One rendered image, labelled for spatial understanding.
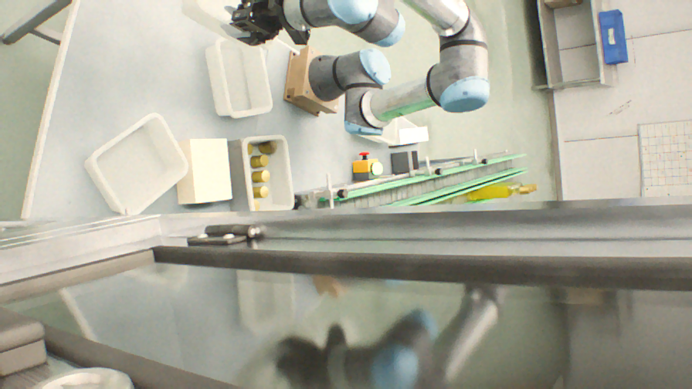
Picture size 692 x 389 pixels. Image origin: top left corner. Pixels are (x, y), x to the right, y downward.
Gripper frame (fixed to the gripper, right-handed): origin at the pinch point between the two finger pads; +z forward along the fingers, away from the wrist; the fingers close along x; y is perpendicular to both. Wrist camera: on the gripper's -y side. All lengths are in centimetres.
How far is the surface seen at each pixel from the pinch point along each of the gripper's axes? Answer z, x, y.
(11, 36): 104, -8, 14
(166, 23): 37.0, -9.2, -5.6
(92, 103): 33.5, 17.9, 10.1
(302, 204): 22, 29, -54
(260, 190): 26, 28, -40
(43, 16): 79, -11, 13
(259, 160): 27, 20, -39
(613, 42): 41, -238, -530
